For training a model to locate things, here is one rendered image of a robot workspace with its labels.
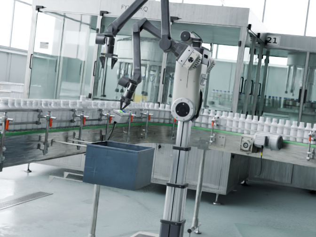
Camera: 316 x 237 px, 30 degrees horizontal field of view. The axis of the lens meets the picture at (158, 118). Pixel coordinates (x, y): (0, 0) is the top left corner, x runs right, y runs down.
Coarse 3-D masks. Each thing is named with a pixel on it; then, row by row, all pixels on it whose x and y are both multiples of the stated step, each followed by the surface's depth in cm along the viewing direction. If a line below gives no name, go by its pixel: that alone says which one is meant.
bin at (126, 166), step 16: (96, 144) 345; (112, 144) 360; (128, 144) 357; (96, 160) 330; (112, 160) 328; (128, 160) 325; (144, 160) 336; (64, 176) 364; (96, 176) 330; (112, 176) 328; (128, 176) 325; (144, 176) 340
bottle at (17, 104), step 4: (16, 100) 308; (20, 100) 310; (16, 104) 308; (20, 104) 310; (16, 108) 308; (20, 108) 309; (16, 112) 308; (20, 112) 309; (16, 116) 308; (20, 116) 309; (16, 120) 308; (20, 120) 310; (16, 128) 308; (20, 128) 311
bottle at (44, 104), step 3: (42, 99) 337; (42, 102) 337; (45, 102) 337; (42, 105) 337; (45, 105) 337; (45, 108) 336; (48, 108) 338; (45, 111) 336; (45, 114) 337; (42, 120) 336; (45, 120) 337; (45, 123) 337; (42, 126) 337; (45, 126) 337
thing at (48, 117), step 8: (40, 112) 324; (48, 112) 323; (8, 120) 280; (48, 120) 323; (72, 120) 368; (80, 120) 367; (128, 120) 453; (48, 128) 324; (80, 128) 367; (128, 128) 453; (40, 136) 327; (80, 136) 367; (104, 136) 411; (128, 136) 454; (144, 136) 497; (0, 144) 281; (40, 144) 328; (48, 144) 326; (80, 144) 369; (0, 152) 281; (0, 160) 281
